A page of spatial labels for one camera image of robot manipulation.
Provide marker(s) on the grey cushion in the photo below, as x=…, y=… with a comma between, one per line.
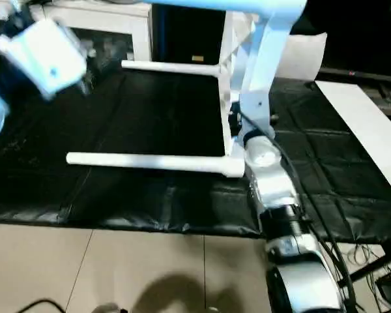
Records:
x=306, y=58

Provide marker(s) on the dark rounded robot body part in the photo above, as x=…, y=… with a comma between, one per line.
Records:
x=110, y=309

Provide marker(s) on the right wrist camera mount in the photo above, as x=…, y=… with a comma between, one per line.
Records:
x=257, y=107

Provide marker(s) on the white flat board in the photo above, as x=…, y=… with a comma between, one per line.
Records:
x=361, y=124

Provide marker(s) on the black horizontal bar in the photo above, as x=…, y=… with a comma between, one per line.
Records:
x=361, y=74

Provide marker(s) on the white cabinet with glass doors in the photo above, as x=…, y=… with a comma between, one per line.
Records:
x=117, y=19

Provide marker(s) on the black metal table frame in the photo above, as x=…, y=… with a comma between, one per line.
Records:
x=371, y=264

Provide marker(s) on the white plastic table top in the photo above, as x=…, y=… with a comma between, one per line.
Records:
x=228, y=98

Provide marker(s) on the black box with gold label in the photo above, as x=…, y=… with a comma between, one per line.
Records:
x=189, y=32

